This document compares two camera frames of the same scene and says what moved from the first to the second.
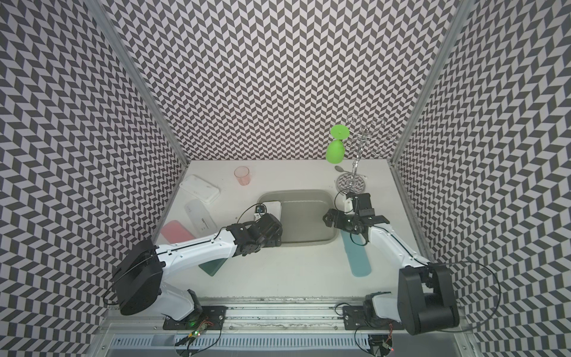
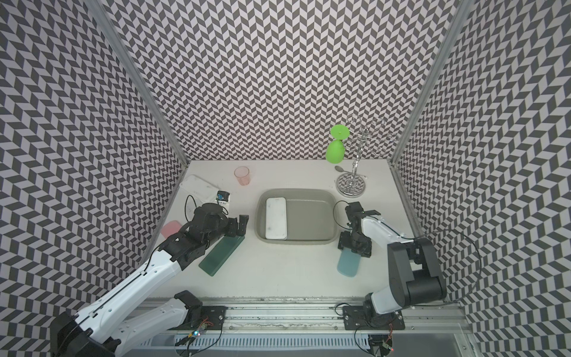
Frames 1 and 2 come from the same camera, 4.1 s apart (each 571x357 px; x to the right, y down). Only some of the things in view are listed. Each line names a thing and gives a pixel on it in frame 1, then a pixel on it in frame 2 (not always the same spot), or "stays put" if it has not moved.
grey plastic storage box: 302,213 stays put
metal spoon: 340,169 stays put
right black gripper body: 344,221 → 356,242
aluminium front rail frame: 269,327 stays put
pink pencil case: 174,232 stays put
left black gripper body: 275,241 → 226,228
